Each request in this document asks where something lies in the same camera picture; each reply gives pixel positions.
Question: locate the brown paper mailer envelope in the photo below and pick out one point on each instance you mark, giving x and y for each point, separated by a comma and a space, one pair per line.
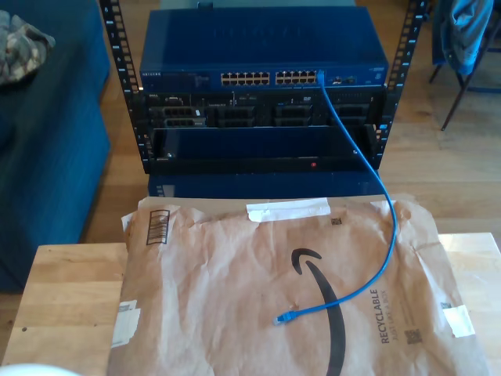
235, 333

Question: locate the blue grey jacket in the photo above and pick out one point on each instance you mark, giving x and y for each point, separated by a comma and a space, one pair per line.
462, 35

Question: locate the blue sofa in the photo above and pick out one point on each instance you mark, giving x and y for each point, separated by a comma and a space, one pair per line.
51, 156

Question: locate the blue network switch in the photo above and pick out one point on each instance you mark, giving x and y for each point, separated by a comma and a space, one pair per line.
258, 43

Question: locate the black rack server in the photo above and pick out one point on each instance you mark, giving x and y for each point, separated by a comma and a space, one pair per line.
266, 103

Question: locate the black rack frame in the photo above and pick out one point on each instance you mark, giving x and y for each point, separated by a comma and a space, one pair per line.
119, 47

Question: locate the blue box under rack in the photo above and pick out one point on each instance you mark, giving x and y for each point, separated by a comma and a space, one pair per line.
254, 184

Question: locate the black rack tray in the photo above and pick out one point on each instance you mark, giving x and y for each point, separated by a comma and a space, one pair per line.
254, 164

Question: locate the camouflage cloth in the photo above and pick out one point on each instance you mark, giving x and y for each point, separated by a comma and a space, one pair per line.
19, 51

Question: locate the dark metal chair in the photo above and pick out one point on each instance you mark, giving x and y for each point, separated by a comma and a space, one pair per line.
455, 103

